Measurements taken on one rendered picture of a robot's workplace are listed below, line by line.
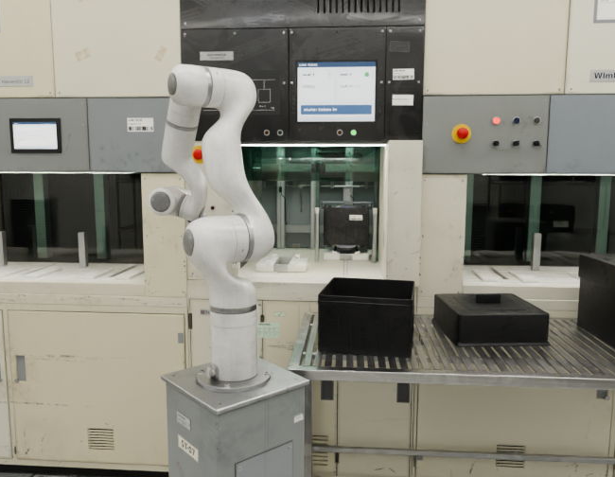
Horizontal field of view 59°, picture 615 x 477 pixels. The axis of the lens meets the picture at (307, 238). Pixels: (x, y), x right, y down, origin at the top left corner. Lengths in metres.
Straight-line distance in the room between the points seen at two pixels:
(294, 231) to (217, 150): 1.63
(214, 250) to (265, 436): 0.48
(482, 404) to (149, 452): 1.34
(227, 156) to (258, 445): 0.71
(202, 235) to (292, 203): 1.69
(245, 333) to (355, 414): 0.96
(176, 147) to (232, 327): 0.56
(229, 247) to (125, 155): 0.97
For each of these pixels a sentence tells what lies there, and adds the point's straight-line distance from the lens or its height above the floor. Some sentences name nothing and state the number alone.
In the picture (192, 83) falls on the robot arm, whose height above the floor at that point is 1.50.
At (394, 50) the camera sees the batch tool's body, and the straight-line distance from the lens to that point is 2.09.
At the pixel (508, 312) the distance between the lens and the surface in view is 1.82.
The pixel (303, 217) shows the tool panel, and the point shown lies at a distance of 2.97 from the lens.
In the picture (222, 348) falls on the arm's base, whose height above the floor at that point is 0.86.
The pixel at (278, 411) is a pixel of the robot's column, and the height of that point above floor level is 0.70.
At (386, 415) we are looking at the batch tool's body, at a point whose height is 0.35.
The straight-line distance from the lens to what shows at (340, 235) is 2.58.
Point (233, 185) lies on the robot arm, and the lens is 1.37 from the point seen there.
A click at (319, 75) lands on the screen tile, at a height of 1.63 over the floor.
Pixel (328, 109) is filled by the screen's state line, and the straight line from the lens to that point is 2.05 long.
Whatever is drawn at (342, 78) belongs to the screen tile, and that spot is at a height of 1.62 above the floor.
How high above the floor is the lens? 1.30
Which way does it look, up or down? 7 degrees down
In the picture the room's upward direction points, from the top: straight up
